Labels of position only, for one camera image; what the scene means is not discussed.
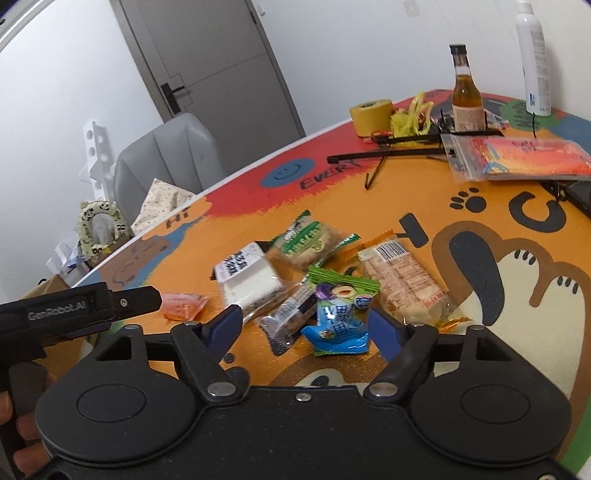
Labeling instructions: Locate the orange snack packet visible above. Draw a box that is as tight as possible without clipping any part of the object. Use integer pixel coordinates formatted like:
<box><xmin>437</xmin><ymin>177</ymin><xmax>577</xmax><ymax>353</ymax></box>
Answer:
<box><xmin>161</xmin><ymin>292</ymin><xmax>209</xmax><ymax>320</ymax></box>

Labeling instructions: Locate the person's left hand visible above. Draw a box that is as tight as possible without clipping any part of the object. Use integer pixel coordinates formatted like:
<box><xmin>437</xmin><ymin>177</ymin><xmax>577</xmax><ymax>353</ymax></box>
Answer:
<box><xmin>0</xmin><ymin>394</ymin><xmax>35</xmax><ymax>478</ymax></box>

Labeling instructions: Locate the black smartphone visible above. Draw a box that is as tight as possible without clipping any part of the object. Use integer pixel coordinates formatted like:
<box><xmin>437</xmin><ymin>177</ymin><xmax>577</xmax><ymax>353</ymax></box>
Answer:
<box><xmin>566</xmin><ymin>180</ymin><xmax>591</xmax><ymax>210</ymax></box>

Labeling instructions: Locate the yellow green mesh bundle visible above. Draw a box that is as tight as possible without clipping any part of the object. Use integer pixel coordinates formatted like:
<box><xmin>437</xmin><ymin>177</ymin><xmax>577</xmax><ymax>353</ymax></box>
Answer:
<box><xmin>390</xmin><ymin>91</ymin><xmax>435</xmax><ymax>137</ymax></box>

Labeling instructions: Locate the white plastic holder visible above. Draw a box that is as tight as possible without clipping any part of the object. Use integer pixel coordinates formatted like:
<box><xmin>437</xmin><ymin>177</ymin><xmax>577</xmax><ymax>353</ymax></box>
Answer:
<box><xmin>46</xmin><ymin>240</ymin><xmax>81</xmax><ymax>278</ymax></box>

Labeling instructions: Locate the white perforated rack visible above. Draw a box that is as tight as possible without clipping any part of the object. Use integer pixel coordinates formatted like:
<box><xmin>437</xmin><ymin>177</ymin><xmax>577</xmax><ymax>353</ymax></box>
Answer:
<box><xmin>78</xmin><ymin>121</ymin><xmax>116</xmax><ymax>185</ymax></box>

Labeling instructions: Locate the dotted cream cushion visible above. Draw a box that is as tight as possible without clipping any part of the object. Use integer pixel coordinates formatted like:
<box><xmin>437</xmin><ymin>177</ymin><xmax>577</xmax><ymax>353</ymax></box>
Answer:
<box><xmin>130</xmin><ymin>179</ymin><xmax>195</xmax><ymax>236</ymax></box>

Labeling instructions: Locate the red packet in clear bag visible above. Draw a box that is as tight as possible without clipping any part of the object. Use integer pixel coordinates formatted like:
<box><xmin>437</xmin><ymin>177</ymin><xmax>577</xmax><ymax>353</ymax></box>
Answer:
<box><xmin>440</xmin><ymin>134</ymin><xmax>591</xmax><ymax>182</ymax></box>

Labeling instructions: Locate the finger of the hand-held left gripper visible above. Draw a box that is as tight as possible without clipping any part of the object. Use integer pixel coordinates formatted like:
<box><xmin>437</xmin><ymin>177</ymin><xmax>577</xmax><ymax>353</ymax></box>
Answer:
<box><xmin>108</xmin><ymin>285</ymin><xmax>163</xmax><ymax>319</ymax></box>

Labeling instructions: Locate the black clothes hanger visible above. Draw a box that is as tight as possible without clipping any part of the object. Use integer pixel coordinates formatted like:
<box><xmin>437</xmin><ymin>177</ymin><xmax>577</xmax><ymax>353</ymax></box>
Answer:
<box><xmin>327</xmin><ymin>129</ymin><xmax>504</xmax><ymax>191</ymax></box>

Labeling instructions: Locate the grey door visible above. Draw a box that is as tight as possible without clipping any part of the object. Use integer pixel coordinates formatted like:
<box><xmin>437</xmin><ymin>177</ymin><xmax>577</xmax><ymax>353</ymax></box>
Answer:
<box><xmin>108</xmin><ymin>0</ymin><xmax>308</xmax><ymax>139</ymax></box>

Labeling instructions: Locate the yellow tape roll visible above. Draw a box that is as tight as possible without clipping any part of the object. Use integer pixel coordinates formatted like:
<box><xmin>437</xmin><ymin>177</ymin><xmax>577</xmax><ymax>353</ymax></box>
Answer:
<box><xmin>349</xmin><ymin>98</ymin><xmax>395</xmax><ymax>137</ymax></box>

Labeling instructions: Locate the blue green plum packet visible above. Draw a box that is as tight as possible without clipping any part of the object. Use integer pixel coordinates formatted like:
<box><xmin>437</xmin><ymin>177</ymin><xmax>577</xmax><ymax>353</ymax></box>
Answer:
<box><xmin>301</xmin><ymin>265</ymin><xmax>380</xmax><ymax>356</ymax></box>

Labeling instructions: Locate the brown glass bottle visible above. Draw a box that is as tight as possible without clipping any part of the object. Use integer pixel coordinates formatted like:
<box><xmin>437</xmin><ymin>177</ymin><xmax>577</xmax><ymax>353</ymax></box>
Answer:
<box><xmin>449</xmin><ymin>44</ymin><xmax>486</xmax><ymax>134</ymax></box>

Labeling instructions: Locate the white cake packet black label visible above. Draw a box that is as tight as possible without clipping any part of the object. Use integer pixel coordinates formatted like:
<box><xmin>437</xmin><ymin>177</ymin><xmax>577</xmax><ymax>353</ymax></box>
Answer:
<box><xmin>213</xmin><ymin>242</ymin><xmax>296</xmax><ymax>319</ymax></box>

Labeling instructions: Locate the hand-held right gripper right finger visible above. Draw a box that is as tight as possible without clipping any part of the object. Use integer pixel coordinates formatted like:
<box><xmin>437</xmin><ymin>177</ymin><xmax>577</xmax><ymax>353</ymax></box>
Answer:
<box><xmin>365</xmin><ymin>308</ymin><xmax>536</xmax><ymax>406</ymax></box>

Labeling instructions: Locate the green label biscuit packet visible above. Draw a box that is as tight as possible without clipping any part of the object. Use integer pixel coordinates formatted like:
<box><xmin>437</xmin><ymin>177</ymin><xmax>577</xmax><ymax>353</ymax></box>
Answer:
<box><xmin>268</xmin><ymin>210</ymin><xmax>345</xmax><ymax>271</ymax></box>

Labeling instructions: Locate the dark cookie clear packet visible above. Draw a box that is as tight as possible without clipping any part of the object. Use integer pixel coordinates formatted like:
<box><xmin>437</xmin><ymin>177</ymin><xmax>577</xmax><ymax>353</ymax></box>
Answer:
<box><xmin>259</xmin><ymin>281</ymin><xmax>319</xmax><ymax>356</ymax></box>

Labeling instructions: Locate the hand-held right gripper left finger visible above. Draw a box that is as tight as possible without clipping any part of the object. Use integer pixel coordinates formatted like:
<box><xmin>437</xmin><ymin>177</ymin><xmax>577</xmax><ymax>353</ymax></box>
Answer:
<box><xmin>81</xmin><ymin>305</ymin><xmax>247</xmax><ymax>403</ymax></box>

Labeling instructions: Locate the grey chair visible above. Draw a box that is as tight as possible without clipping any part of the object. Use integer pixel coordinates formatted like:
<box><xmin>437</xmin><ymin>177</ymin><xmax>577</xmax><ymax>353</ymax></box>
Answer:
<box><xmin>113</xmin><ymin>113</ymin><xmax>229</xmax><ymax>217</ymax></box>

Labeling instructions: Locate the white spray bottle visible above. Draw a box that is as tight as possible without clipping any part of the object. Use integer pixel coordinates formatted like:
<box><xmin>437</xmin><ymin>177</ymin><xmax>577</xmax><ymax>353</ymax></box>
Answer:
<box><xmin>514</xmin><ymin>0</ymin><xmax>552</xmax><ymax>117</ymax></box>

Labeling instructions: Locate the panda print neck pillow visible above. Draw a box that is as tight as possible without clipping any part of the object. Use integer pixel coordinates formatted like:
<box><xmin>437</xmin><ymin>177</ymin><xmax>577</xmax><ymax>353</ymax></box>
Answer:
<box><xmin>78</xmin><ymin>199</ymin><xmax>127</xmax><ymax>257</ymax></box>

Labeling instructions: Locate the black door handle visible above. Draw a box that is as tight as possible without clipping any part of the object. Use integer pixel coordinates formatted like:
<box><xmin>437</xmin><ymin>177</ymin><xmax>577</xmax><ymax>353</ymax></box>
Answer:
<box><xmin>161</xmin><ymin>82</ymin><xmax>185</xmax><ymax>115</ymax></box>

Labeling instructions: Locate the rice cracker packet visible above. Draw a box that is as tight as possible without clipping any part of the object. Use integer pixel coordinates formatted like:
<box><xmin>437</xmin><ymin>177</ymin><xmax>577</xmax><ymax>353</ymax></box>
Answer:
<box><xmin>358</xmin><ymin>233</ymin><xmax>472</xmax><ymax>330</ymax></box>

